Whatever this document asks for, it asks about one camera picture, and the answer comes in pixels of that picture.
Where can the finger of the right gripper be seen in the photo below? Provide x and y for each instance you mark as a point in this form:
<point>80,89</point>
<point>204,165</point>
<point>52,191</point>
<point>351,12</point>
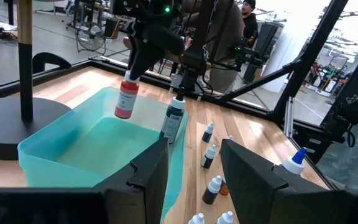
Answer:
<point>130,49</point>
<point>157,46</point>

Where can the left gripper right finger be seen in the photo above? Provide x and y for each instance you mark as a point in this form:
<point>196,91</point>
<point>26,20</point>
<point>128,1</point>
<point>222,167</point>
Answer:
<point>253,186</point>

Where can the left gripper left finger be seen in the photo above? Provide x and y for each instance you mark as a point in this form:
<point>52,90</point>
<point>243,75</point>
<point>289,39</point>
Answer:
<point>141,186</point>

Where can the small black dye bottle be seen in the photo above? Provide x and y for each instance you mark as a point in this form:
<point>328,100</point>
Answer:
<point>210,194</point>

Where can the large blue dye bottle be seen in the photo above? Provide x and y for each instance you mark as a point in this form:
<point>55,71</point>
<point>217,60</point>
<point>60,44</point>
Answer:
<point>294,166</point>

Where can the large pink dye bottle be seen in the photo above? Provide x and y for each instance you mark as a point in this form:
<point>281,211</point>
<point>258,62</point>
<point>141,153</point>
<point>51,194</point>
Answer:
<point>126,99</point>

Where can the small dark brown dye bottle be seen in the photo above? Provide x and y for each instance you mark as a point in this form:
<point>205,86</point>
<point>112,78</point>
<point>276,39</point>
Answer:
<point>196,219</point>

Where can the large black dye bottle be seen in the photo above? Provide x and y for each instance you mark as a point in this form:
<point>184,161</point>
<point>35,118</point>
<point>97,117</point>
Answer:
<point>172,118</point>

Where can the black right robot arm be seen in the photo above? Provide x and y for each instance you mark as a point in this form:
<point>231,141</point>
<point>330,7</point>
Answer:
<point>197,46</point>

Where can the black background robot arm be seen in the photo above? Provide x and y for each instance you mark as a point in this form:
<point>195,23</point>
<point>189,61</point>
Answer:
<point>247,56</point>

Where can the black floor fan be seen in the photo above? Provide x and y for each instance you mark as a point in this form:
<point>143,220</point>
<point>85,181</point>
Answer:
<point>90,35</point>

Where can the small violet dye bottle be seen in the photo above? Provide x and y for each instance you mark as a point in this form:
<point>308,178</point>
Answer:
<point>208,160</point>

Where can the small blue dye bottle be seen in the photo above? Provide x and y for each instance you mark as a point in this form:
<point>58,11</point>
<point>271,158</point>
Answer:
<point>207,137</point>

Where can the person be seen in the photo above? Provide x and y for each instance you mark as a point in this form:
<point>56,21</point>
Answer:
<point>228,31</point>
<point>250,25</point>

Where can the translucent teal plastic bin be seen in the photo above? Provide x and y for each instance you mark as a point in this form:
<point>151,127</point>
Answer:
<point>73,149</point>

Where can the black chair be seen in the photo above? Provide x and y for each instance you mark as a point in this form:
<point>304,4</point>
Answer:
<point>50,59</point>

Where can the white black globe lamp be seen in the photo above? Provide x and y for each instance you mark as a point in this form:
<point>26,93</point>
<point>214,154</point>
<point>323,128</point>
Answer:
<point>11,124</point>

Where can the silver aluminium bracket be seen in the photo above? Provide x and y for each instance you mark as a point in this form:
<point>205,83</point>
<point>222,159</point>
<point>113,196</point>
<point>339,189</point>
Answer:
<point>288,116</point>

